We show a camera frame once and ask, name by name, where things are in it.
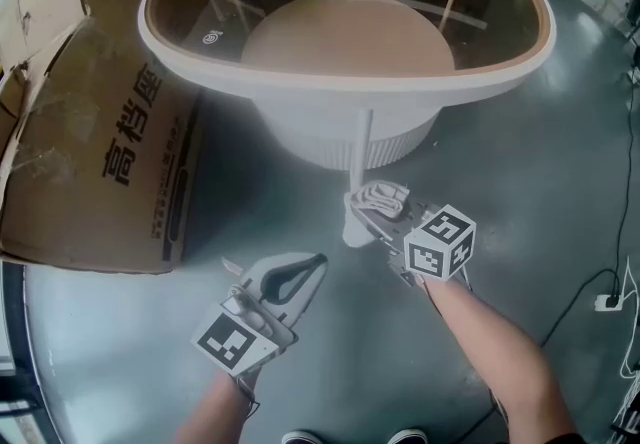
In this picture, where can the person's right black shoe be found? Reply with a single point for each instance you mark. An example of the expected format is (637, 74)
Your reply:
(407, 436)

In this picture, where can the white power strip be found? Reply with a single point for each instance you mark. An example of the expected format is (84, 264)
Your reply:
(609, 302)

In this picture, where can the person's left black shoe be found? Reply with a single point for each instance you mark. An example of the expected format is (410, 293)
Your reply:
(302, 437)

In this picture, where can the black door frame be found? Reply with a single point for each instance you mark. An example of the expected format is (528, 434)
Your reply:
(20, 332)

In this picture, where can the beige cloth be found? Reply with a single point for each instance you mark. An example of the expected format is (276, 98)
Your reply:
(380, 197)

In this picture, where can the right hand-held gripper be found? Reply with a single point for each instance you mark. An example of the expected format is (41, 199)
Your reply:
(430, 252)

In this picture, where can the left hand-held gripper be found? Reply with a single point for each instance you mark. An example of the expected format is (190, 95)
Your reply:
(225, 339)

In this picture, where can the person's left forearm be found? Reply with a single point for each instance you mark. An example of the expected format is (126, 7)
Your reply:
(215, 412)

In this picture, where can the person's black shirt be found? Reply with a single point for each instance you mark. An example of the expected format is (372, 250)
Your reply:
(550, 438)

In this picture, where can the round white glass-top table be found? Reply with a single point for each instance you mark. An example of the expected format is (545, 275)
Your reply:
(300, 77)

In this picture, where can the person's black shoe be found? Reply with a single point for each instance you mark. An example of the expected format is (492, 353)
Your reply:
(302, 437)
(407, 436)

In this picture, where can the person's right forearm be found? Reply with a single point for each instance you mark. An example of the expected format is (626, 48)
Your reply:
(490, 347)

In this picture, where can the small cardboard scrap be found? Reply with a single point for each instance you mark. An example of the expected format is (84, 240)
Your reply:
(232, 266)

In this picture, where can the large printed cardboard box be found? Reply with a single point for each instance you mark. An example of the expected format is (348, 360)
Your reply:
(100, 132)

